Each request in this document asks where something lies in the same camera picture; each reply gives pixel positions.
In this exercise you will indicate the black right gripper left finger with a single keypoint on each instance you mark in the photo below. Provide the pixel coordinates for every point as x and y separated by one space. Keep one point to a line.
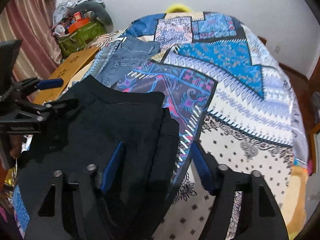
66 197

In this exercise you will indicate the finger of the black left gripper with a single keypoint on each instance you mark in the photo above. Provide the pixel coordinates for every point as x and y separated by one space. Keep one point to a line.
49 84
62 105

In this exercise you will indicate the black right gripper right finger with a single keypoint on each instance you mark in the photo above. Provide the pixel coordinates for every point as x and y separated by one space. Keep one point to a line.
245 196

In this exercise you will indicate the black pants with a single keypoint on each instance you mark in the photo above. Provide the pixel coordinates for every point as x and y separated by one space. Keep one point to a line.
103 119

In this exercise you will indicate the wooden lap desk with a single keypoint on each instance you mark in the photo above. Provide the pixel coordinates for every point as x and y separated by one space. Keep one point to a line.
73 64

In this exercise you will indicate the orange floral blanket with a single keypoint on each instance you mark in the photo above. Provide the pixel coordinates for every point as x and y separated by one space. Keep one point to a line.
293 210

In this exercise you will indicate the green storage bag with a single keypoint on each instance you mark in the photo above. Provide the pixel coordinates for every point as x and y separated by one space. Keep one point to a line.
80 38

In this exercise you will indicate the folded blue jeans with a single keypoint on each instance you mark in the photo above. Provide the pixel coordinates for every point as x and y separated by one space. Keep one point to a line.
129 55

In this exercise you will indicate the maroon striped curtain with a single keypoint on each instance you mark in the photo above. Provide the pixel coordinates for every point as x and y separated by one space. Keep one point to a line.
31 22

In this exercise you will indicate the orange box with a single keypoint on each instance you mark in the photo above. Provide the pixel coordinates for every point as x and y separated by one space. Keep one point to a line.
79 21

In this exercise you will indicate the blue patchwork bedspread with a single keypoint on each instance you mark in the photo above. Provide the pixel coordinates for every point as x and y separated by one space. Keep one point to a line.
227 92

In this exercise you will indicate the yellow pillow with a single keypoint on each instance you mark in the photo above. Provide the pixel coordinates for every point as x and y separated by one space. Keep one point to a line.
177 8

